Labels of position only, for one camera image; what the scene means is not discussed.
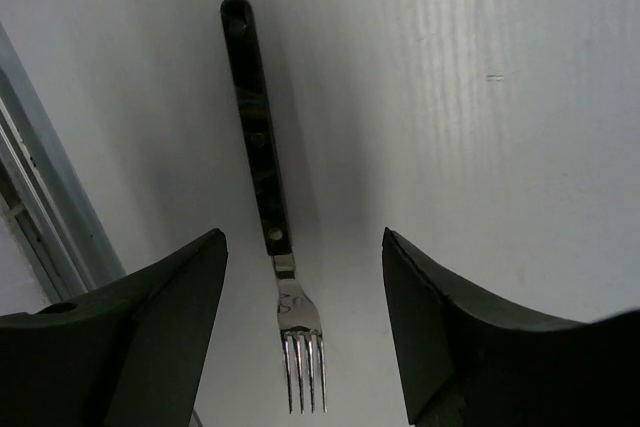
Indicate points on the dark-handled steel fork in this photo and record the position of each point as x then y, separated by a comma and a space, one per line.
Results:
299, 322

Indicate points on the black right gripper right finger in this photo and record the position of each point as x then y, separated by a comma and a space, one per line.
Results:
468, 357

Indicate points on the aluminium table edge rail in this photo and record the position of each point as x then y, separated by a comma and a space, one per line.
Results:
43, 204

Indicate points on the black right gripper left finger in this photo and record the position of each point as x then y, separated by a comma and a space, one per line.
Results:
130, 353

